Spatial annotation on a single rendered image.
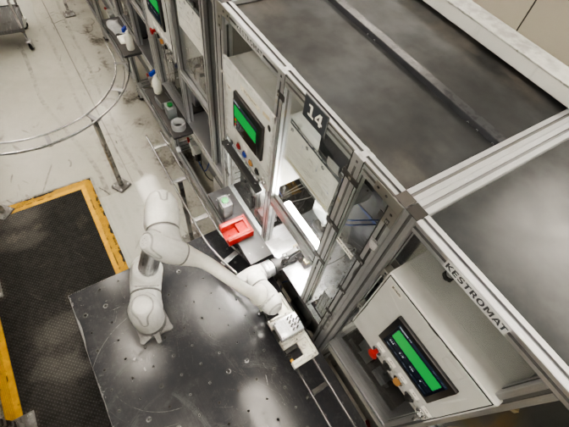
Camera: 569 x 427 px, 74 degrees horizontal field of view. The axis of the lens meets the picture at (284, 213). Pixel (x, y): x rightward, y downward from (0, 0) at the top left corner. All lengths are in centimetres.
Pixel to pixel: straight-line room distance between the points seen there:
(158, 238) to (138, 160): 234
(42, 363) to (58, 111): 245
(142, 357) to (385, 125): 167
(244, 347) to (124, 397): 62
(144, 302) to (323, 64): 137
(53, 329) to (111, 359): 99
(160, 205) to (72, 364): 170
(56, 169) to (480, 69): 340
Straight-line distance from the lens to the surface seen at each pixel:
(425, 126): 129
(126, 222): 343
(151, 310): 202
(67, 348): 311
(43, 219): 366
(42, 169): 401
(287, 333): 196
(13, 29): 527
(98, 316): 236
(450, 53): 166
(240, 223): 218
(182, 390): 216
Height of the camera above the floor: 280
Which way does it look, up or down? 56 degrees down
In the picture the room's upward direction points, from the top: 10 degrees clockwise
